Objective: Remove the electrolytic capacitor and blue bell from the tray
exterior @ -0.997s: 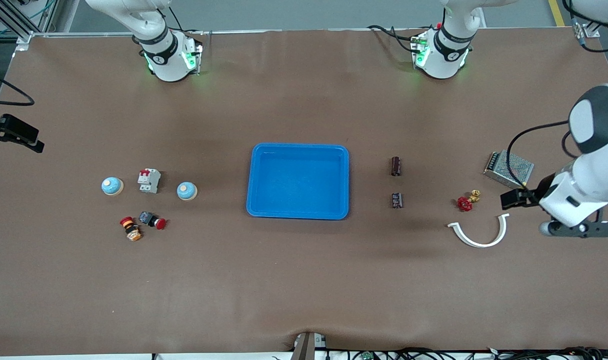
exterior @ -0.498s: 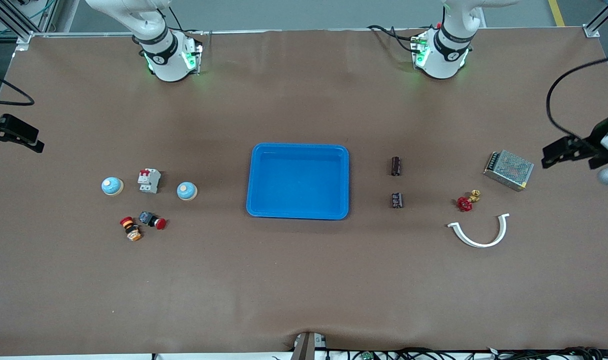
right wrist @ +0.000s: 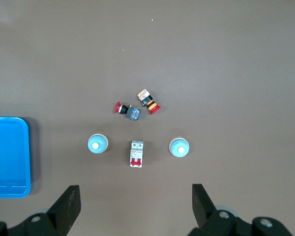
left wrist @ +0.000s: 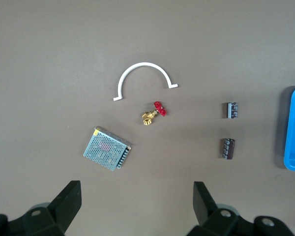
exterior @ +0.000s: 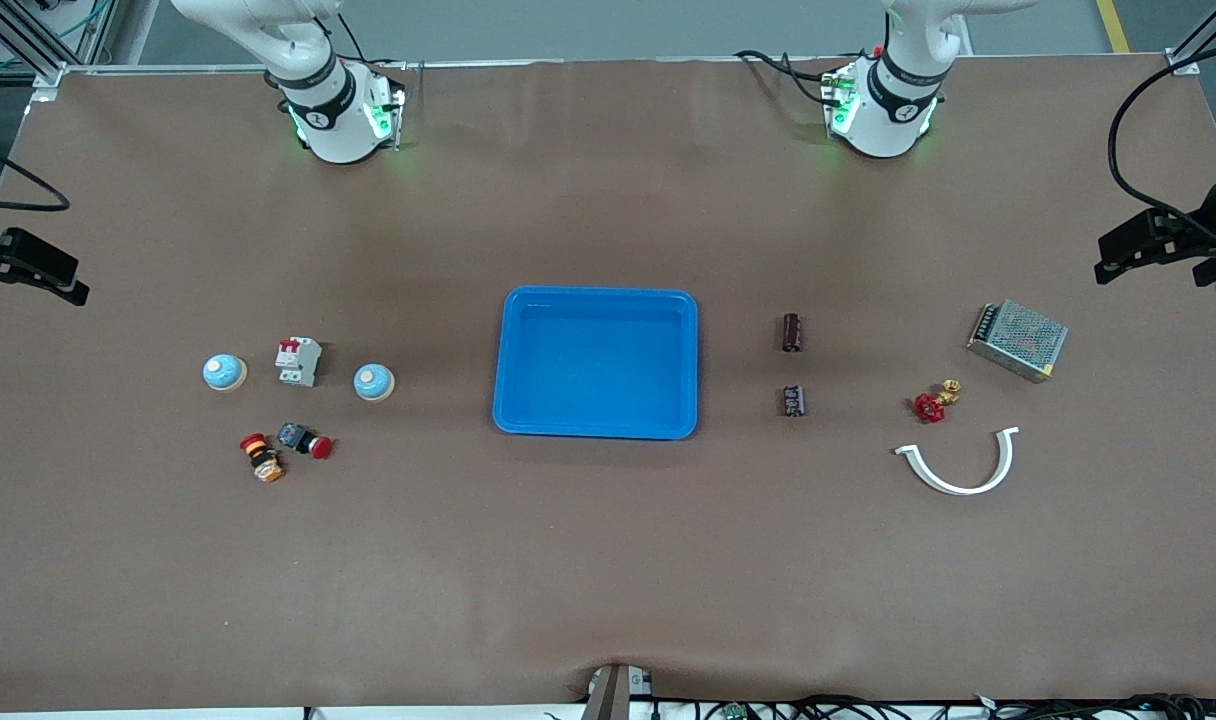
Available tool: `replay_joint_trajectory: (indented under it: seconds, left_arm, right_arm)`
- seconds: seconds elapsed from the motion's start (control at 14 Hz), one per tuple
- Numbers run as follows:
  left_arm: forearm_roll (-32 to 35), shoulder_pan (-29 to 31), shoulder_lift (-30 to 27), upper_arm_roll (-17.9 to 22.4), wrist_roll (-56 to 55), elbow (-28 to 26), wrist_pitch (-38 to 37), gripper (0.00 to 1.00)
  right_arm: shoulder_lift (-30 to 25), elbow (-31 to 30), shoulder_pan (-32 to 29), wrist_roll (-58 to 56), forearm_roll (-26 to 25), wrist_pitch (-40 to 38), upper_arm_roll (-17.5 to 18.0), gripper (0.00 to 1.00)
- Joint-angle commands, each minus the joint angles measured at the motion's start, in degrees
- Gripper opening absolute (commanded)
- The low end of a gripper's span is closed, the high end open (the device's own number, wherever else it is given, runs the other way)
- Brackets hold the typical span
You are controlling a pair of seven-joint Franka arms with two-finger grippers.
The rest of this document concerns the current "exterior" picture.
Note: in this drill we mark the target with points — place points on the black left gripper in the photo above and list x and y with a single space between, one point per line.
1211 224

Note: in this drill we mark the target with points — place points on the light blue desk bell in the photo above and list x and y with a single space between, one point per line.
223 371
374 381

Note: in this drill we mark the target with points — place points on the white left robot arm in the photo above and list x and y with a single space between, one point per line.
888 110

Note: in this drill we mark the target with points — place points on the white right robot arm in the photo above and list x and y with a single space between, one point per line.
338 120

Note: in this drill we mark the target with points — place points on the metal mesh power supply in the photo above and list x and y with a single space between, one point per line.
1018 340

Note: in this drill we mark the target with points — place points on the white red circuit breaker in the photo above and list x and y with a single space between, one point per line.
298 362

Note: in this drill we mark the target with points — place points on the red push button orange block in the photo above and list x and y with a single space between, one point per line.
266 465

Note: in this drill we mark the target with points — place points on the white curved plastic strip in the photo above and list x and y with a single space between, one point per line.
963 490

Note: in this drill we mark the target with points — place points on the red push button blue block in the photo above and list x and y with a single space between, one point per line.
293 436

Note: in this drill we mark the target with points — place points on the blue plastic tray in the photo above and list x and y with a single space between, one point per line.
598 370

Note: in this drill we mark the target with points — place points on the large table cover mat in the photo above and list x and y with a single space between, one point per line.
608 560

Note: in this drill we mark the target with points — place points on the aluminium frame post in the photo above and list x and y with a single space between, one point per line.
43 75
1183 62

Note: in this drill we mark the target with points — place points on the brown camera stand post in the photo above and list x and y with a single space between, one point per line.
610 695

